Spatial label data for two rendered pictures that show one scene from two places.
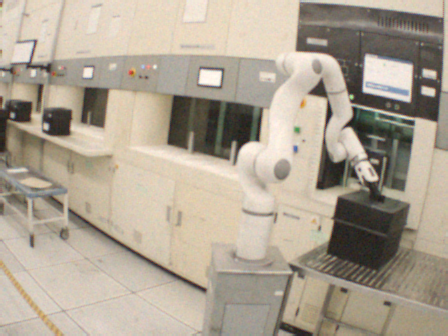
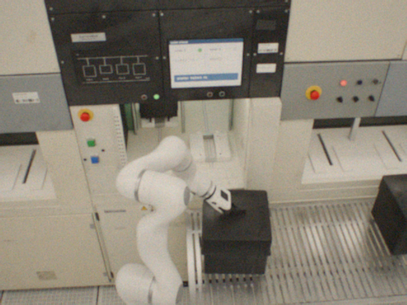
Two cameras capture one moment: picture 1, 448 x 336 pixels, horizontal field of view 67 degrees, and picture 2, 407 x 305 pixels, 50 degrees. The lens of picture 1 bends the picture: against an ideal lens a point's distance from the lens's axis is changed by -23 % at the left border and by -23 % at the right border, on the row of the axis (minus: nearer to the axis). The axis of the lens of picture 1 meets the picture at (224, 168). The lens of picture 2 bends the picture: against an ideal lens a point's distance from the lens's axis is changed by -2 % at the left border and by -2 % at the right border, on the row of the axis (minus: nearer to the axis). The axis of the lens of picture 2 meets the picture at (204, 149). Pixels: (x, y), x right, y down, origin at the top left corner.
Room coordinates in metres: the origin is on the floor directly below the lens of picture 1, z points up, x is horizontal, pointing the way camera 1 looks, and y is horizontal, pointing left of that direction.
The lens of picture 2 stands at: (0.75, 0.28, 2.46)
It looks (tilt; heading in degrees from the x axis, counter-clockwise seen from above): 41 degrees down; 318
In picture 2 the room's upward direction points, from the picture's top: straight up
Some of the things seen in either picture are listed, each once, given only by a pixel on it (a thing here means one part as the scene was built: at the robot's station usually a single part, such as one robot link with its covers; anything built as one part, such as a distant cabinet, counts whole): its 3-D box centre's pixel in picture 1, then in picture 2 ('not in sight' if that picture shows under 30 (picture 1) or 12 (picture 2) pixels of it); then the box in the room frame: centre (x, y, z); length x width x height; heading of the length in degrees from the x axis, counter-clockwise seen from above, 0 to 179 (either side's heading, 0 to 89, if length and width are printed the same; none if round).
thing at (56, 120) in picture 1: (56, 120); not in sight; (3.62, 1.68, 0.93); 0.30 x 0.28 x 0.26; 49
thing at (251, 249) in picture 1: (253, 235); not in sight; (1.49, -0.14, 0.85); 0.19 x 0.19 x 0.18
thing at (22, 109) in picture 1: (20, 110); not in sight; (4.35, 2.62, 0.93); 0.30 x 0.28 x 0.26; 55
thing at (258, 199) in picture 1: (257, 176); (144, 292); (1.52, -0.12, 1.07); 0.19 x 0.12 x 0.24; 30
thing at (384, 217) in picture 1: (374, 207); (235, 218); (1.59, -0.66, 0.98); 0.29 x 0.29 x 0.13; 47
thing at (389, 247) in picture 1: (368, 236); (234, 237); (1.59, -0.66, 0.85); 0.28 x 0.28 x 0.17; 47
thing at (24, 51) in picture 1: (34, 56); not in sight; (3.80, 2.18, 1.59); 0.50 x 0.41 x 0.36; 142
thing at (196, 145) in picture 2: not in sight; (209, 146); (2.10, -0.97, 0.89); 0.22 x 0.21 x 0.04; 142
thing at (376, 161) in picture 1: (372, 161); (158, 90); (2.51, -0.95, 1.06); 0.24 x 0.20 x 0.32; 52
